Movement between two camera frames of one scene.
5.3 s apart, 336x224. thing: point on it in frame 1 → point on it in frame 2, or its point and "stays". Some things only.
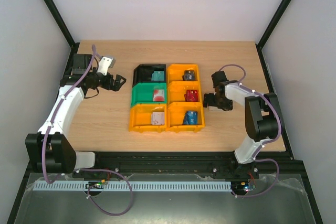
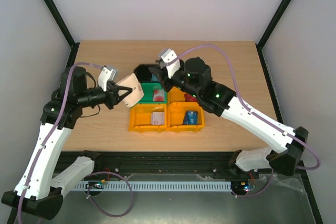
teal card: (157, 76) stays
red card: (191, 95) stays
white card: (157, 118) stays
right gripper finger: (210, 98) → (158, 71)
